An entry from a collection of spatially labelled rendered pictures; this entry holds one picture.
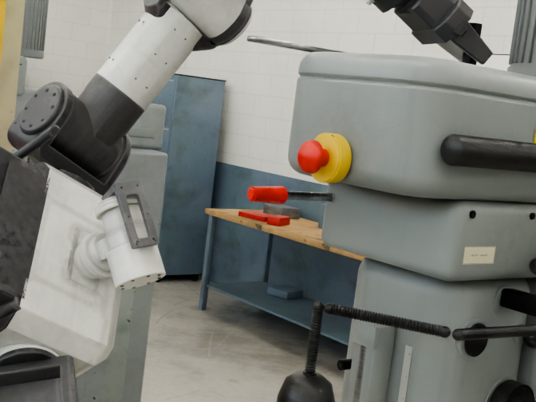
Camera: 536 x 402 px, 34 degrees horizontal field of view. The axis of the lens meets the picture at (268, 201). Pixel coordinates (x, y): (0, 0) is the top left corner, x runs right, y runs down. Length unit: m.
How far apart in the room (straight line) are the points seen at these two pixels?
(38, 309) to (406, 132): 0.49
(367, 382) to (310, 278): 6.59
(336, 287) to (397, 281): 6.35
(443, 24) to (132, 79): 0.45
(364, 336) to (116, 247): 0.34
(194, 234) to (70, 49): 3.20
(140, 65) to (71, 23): 9.55
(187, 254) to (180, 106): 1.45
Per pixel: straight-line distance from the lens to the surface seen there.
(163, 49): 1.32
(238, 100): 8.70
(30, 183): 1.20
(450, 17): 1.16
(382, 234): 1.14
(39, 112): 1.30
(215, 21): 1.32
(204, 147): 8.61
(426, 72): 1.01
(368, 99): 1.04
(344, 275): 7.44
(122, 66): 1.31
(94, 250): 1.16
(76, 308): 1.17
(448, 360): 1.16
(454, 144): 0.99
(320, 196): 1.19
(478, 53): 1.21
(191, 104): 8.48
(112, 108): 1.31
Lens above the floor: 1.81
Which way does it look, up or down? 6 degrees down
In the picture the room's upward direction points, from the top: 7 degrees clockwise
